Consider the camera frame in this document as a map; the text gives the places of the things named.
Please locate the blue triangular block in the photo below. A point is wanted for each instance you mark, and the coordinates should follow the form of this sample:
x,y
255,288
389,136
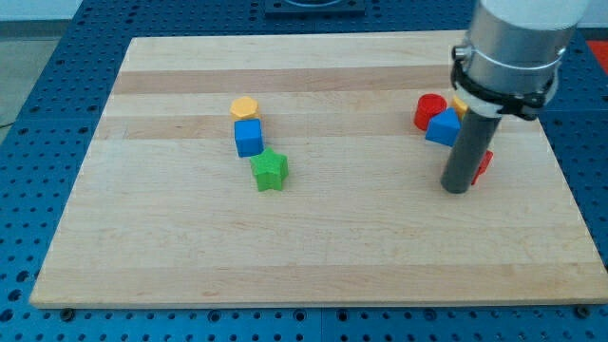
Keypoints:
x,y
444,127

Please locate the red cylinder block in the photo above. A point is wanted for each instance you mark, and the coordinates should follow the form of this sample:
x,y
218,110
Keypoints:
x,y
428,106

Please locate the red star block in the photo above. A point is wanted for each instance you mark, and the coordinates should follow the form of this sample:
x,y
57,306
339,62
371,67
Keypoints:
x,y
485,162

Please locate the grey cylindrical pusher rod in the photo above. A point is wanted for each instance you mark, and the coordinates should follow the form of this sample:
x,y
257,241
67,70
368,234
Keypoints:
x,y
468,151

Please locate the yellow block behind rod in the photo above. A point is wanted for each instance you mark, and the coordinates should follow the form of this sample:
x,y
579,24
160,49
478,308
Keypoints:
x,y
459,106

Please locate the yellow hexagon block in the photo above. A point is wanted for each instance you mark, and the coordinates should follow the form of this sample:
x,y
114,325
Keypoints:
x,y
244,108

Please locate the blue cube block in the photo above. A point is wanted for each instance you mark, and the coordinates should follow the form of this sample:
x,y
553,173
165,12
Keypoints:
x,y
248,137

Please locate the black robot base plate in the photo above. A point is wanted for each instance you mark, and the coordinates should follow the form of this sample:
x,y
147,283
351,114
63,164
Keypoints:
x,y
293,8

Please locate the green star block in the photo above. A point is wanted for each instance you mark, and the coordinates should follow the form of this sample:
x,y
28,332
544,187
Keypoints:
x,y
269,169

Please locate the wooden board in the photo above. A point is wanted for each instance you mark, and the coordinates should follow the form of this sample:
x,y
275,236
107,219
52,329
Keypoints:
x,y
164,213

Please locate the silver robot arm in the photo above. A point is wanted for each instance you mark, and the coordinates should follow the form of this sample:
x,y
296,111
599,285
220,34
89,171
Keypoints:
x,y
507,64

